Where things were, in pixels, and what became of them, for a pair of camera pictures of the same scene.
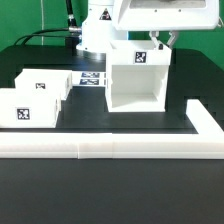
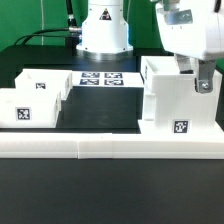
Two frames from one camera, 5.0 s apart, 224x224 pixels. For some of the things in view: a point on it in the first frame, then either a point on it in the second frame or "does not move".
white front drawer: [29, 108] does not move
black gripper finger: [173, 35] → [184, 64]
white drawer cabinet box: [137, 74] → [171, 104]
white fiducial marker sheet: [89, 78] does not move
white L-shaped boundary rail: [207, 144] does not move
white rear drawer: [45, 79] does not move
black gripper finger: [153, 35] → [204, 82]
